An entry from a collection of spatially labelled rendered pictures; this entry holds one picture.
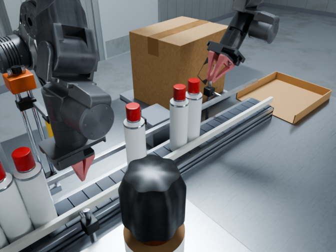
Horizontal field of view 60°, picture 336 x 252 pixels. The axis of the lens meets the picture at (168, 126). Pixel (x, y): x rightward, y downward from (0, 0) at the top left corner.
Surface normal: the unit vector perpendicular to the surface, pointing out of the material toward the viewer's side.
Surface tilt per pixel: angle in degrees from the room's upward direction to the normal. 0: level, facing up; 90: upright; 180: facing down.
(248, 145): 0
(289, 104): 0
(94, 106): 90
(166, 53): 90
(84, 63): 98
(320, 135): 0
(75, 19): 63
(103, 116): 90
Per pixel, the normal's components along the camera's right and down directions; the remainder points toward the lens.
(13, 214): 0.71, 0.40
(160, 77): -0.66, 0.42
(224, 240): 0.00, -0.83
